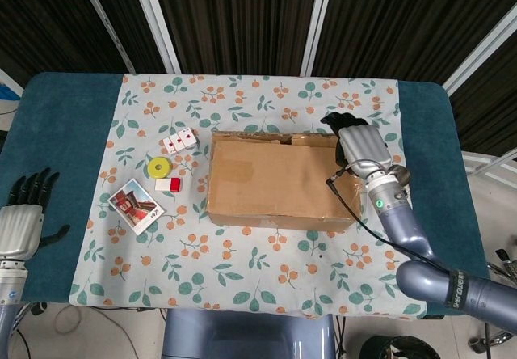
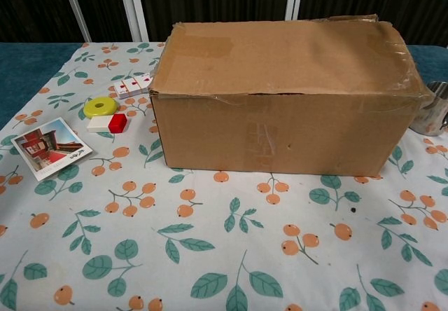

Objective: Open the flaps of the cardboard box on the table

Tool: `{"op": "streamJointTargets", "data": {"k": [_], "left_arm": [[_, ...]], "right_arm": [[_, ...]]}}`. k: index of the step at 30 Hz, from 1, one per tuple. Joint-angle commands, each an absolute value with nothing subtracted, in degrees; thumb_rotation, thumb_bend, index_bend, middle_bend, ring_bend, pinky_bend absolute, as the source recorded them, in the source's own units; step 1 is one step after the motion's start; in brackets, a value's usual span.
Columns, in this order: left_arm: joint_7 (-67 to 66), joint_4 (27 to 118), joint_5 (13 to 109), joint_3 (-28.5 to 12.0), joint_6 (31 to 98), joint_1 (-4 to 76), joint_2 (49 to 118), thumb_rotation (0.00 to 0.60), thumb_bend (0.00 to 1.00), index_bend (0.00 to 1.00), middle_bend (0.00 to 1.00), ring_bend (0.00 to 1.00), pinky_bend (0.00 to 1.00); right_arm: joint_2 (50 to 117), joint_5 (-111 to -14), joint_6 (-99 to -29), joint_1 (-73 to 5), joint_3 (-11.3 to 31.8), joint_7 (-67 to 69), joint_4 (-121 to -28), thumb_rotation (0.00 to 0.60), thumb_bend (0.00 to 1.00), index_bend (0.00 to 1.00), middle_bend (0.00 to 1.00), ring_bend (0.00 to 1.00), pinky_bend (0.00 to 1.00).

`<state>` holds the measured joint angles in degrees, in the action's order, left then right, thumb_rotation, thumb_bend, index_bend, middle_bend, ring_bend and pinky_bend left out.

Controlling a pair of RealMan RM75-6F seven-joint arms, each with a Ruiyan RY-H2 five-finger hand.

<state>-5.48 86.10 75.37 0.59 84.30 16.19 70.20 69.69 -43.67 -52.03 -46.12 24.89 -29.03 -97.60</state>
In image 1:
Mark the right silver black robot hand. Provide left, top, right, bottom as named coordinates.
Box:
left=318, top=111, right=395, bottom=178

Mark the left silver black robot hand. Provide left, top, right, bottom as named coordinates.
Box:
left=0, top=167, right=72, bottom=261

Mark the cardboard box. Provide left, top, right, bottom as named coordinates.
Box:
left=205, top=129, right=367, bottom=231

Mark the chrome tube leg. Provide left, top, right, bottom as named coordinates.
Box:
left=2, top=304, right=36, bottom=359

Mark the teal table cover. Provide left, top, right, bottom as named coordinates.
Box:
left=0, top=71, right=492, bottom=318

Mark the red building postcard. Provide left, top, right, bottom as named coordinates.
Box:
left=107, top=178, right=166, bottom=237

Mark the blue white box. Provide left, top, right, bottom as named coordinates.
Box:
left=0, top=67, right=25, bottom=103

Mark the playing card deck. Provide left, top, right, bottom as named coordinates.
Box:
left=162, top=129, right=199, bottom=156

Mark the floral fruit print tablecloth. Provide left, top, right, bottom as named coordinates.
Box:
left=68, top=72, right=428, bottom=320

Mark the black round bin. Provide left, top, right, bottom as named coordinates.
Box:
left=359, top=334, right=431, bottom=359

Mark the blue-grey robot torso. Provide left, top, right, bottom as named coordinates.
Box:
left=161, top=308, right=337, bottom=359

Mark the chrome chair base with caster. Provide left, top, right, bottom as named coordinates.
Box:
left=468, top=247, right=517, bottom=356

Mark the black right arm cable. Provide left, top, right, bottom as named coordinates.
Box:
left=325, top=160, right=453, bottom=275

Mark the white frame rail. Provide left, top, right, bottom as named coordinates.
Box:
left=462, top=150, right=517, bottom=174

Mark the yellow ring disc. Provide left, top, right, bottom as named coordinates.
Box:
left=146, top=155, right=173, bottom=179

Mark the thin white partition post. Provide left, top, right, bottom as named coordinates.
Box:
left=74, top=0, right=137, bottom=74

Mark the wide white partition post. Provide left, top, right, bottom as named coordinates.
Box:
left=128, top=0, right=182, bottom=75

